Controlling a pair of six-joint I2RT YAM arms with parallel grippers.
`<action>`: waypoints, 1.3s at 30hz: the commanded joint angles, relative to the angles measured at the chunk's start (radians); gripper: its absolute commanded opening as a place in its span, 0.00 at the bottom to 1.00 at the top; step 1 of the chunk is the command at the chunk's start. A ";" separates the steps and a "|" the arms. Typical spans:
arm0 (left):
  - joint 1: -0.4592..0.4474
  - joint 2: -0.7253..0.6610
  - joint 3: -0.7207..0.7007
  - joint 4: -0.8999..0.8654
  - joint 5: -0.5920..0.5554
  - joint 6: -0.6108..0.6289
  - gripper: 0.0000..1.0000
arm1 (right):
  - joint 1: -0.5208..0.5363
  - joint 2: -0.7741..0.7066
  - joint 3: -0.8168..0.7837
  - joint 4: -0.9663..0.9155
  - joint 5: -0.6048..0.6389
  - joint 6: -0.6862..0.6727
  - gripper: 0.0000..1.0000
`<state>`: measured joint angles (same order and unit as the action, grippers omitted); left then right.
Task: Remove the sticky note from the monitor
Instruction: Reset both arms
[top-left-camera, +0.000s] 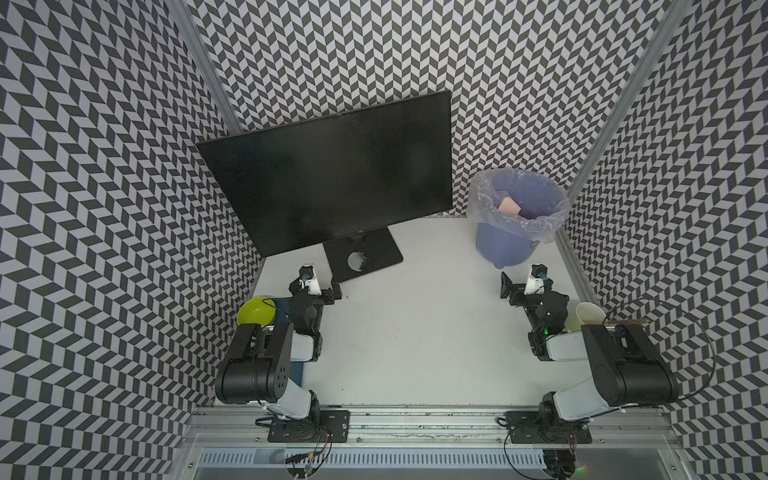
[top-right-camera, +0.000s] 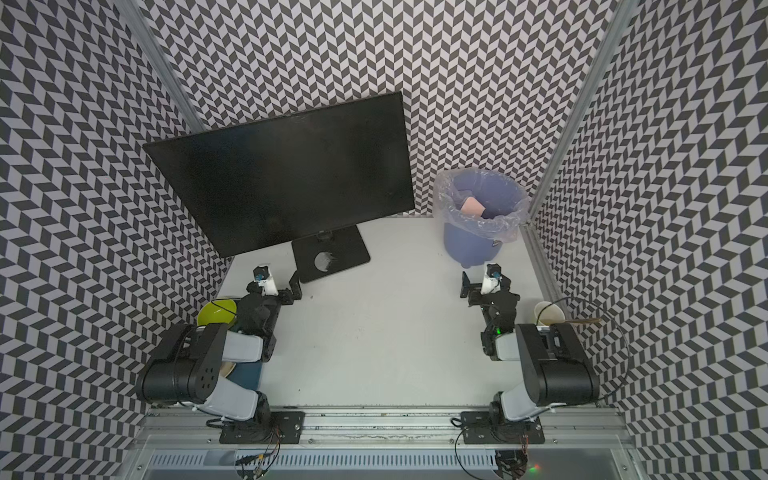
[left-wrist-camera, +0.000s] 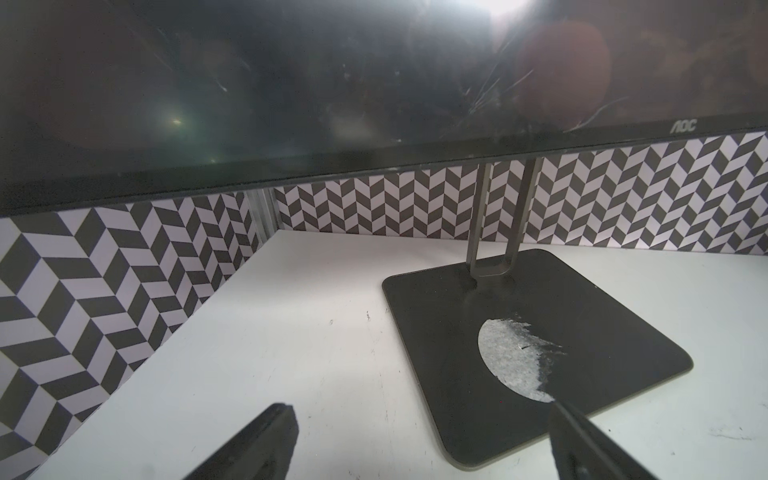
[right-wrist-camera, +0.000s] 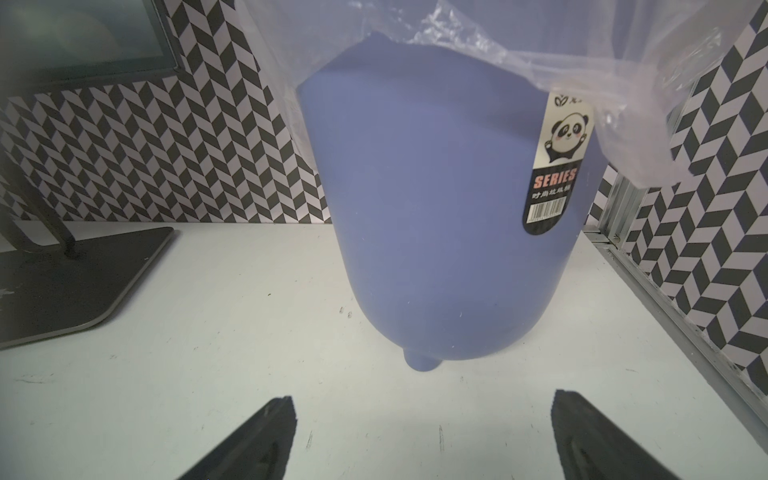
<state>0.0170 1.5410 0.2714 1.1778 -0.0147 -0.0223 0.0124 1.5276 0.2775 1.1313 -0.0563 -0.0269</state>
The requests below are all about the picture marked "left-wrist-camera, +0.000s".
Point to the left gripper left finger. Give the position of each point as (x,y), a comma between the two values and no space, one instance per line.
(263,449)

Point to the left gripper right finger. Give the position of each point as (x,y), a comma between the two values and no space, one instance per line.
(582,451)

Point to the black monitor stand base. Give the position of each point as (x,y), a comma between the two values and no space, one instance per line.
(492,357)

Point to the black computer monitor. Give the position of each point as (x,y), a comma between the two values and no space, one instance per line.
(118,101)

